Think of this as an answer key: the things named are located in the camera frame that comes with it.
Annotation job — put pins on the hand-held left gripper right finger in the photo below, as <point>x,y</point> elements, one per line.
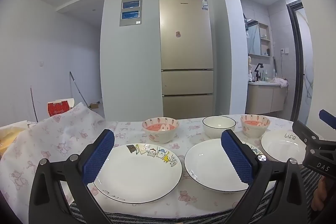
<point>237,158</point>

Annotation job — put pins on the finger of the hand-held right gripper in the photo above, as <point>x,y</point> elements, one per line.
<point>328,117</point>
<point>302,130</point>

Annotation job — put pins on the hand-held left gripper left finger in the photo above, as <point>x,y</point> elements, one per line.
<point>98,158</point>

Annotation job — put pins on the white cartoon print plate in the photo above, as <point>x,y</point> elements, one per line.
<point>210,163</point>
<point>281,148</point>
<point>136,176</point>

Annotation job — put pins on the pink strawberry print bowl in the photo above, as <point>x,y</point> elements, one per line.
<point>160,134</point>
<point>253,130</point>

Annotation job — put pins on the person's right hand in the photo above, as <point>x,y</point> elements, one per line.
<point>320,192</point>

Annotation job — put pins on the white pink printed tablecloth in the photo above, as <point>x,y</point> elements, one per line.
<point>65,134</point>

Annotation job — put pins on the beige vanity cabinet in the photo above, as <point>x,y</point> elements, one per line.
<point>265,98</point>

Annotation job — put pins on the pink towel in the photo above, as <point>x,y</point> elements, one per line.
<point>280,82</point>

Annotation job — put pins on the small brown cardboard box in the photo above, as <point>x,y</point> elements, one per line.
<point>94,106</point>

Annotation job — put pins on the dark framed glass door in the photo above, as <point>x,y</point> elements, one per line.
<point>296,61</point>

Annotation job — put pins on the red cardboard box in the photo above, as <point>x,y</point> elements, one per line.
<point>59,108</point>

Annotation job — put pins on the black faucet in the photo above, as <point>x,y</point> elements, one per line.
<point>257,71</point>

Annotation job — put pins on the thin metal pole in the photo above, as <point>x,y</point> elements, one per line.
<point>77,87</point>
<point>33,103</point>

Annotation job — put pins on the beige plush toy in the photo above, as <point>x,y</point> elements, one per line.
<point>250,65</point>

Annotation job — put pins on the grey striped cloth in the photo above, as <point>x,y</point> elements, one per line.
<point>162,219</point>

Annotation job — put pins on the yellow cloth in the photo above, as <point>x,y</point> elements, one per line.
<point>10,137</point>

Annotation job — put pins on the bathroom mirror cabinet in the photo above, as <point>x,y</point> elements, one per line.
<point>256,35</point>

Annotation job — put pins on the gold refrigerator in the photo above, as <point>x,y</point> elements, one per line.
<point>183,56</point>

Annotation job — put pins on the pink fridge magnet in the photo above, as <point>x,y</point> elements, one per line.
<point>178,34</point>

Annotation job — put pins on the white wall outlet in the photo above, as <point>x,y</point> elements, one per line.
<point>284,50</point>

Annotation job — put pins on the grey wall electrical panel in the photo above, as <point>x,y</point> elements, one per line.
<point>130,11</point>

